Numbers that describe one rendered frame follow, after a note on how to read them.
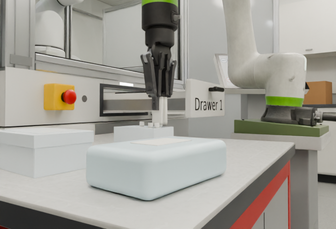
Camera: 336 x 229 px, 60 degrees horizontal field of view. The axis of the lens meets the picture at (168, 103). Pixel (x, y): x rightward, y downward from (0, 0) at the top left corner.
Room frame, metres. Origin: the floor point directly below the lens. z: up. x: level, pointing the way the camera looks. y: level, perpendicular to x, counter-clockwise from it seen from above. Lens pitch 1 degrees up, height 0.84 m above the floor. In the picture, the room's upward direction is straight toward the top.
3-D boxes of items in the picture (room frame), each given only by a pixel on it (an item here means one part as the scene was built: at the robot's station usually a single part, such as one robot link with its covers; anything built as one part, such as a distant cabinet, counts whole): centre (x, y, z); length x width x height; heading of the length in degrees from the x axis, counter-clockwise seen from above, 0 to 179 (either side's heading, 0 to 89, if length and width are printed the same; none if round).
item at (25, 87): (1.38, 0.55, 0.87); 1.02 x 0.95 x 0.14; 150
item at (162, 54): (0.72, 0.03, 0.93); 0.04 x 0.01 x 0.11; 56
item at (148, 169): (0.34, 0.01, 0.78); 0.15 x 0.10 x 0.04; 142
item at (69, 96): (0.79, 0.27, 0.88); 0.04 x 0.03 x 0.04; 150
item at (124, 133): (0.73, 0.06, 0.78); 0.12 x 0.08 x 0.04; 57
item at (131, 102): (1.05, 0.05, 0.86); 0.40 x 0.26 x 0.06; 60
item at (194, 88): (0.94, -0.13, 0.87); 0.29 x 0.02 x 0.11; 150
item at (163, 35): (0.74, 0.02, 1.00); 0.08 x 0.07 x 0.09; 146
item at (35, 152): (0.41, 0.18, 0.79); 0.13 x 0.09 x 0.05; 52
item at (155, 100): (0.71, 0.04, 0.86); 0.03 x 0.01 x 0.05; 146
